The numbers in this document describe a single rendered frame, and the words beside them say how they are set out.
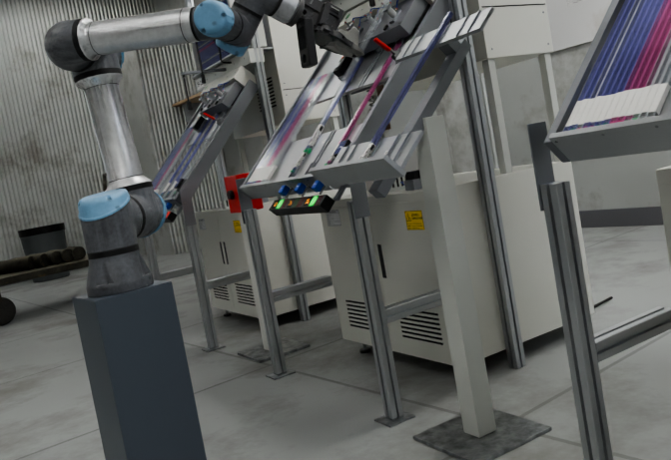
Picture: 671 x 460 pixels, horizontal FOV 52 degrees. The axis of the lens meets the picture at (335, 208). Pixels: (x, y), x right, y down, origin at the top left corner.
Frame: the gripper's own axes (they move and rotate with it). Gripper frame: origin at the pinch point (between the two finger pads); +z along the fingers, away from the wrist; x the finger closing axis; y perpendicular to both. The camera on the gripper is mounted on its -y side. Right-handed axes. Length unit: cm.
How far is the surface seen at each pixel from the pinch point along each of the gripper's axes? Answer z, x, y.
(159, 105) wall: 92, 687, 153
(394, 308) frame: 43, 15, -56
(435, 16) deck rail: 32, 20, 35
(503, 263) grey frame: 79, 16, -30
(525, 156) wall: 267, 226, 107
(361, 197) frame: 21.7, 14.9, -29.4
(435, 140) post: 20.7, -13.8, -16.3
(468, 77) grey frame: 47, 17, 20
